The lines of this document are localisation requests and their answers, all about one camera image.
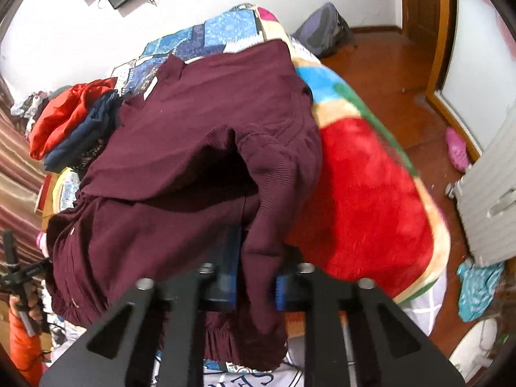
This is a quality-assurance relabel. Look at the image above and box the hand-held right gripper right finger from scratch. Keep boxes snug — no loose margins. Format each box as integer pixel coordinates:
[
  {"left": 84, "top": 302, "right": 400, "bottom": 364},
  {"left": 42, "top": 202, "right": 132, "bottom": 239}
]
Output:
[{"left": 274, "top": 262, "right": 468, "bottom": 387}]

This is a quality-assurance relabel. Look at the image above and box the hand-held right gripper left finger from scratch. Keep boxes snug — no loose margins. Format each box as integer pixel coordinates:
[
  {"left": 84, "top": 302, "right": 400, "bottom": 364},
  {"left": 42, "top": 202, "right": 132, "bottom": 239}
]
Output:
[{"left": 38, "top": 226, "right": 243, "bottom": 387}]

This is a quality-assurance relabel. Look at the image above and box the maroon button shirt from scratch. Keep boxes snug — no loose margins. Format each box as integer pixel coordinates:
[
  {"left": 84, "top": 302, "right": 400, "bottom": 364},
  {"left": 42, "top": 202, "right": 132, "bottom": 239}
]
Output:
[{"left": 44, "top": 42, "right": 323, "bottom": 372}]

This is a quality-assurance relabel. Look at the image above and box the person's left forearm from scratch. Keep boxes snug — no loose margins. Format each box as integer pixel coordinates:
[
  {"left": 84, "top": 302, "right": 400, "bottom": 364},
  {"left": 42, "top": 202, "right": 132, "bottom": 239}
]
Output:
[{"left": 8, "top": 310, "right": 50, "bottom": 385}]

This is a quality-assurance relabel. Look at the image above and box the person's left hand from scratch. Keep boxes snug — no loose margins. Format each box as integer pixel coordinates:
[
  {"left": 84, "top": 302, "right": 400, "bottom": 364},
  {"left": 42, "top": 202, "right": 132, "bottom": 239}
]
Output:
[{"left": 9, "top": 281, "right": 46, "bottom": 324}]

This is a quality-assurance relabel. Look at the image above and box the brown striped curtain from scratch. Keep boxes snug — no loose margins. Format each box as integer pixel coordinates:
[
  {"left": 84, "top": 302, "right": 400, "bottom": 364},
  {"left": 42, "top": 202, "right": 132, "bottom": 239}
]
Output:
[{"left": 0, "top": 76, "right": 53, "bottom": 267}]

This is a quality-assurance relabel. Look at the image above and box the colourful fleece blanket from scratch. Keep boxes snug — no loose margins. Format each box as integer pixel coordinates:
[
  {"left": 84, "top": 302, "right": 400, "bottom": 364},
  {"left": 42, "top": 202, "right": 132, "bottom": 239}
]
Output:
[{"left": 258, "top": 6, "right": 452, "bottom": 339}]

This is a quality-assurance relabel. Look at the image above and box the dark patterned garment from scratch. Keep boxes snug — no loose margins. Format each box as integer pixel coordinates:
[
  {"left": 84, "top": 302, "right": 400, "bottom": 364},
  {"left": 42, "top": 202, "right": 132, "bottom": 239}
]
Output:
[{"left": 73, "top": 137, "right": 110, "bottom": 170}]

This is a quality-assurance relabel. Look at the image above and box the white printed bedsheet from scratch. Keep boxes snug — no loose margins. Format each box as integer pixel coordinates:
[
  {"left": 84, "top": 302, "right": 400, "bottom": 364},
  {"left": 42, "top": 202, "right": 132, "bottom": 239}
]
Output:
[{"left": 153, "top": 270, "right": 448, "bottom": 387}]

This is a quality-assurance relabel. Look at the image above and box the navy blue garment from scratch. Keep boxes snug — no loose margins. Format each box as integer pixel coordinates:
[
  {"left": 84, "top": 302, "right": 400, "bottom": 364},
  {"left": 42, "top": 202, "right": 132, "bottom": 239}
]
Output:
[{"left": 44, "top": 91, "right": 122, "bottom": 172}]

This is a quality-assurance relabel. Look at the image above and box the red garment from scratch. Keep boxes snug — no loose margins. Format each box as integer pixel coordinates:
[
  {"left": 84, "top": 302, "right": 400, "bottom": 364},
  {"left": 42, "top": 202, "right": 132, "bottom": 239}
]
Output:
[{"left": 28, "top": 77, "right": 118, "bottom": 161}]

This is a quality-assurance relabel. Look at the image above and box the teal cloth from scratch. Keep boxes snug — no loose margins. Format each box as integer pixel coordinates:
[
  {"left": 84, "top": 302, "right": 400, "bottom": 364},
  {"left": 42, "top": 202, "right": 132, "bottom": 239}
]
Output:
[{"left": 456, "top": 260, "right": 505, "bottom": 323}]

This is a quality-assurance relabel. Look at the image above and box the pink slipper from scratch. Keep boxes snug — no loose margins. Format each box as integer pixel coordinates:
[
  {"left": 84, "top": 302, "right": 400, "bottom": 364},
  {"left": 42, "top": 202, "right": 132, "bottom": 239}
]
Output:
[{"left": 444, "top": 127, "right": 471, "bottom": 172}]

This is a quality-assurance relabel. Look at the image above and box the white ribbed suitcase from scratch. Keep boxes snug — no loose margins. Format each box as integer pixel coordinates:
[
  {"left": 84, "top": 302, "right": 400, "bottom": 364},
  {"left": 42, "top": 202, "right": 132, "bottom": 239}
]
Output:
[{"left": 445, "top": 107, "right": 516, "bottom": 267}]

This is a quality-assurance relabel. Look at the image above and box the blue patchwork bed cover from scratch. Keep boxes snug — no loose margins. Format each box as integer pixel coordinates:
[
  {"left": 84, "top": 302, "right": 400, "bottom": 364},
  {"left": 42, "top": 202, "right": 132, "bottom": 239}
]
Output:
[{"left": 52, "top": 4, "right": 291, "bottom": 218}]

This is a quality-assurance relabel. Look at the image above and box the grey purple backpack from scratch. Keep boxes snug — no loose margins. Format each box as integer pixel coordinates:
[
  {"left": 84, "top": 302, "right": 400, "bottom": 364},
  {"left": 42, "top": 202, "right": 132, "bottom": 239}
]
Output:
[{"left": 292, "top": 2, "right": 357, "bottom": 59}]

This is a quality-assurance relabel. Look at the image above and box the sliding door with pink hearts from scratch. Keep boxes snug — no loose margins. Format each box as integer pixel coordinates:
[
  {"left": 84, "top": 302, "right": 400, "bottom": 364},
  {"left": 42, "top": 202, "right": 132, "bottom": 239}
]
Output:
[{"left": 427, "top": 0, "right": 516, "bottom": 162}]

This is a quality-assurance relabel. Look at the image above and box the brown wooden door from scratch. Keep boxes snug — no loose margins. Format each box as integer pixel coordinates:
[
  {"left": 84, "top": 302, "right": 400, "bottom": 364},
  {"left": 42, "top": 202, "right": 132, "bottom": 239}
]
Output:
[{"left": 399, "top": 0, "right": 456, "bottom": 55}]

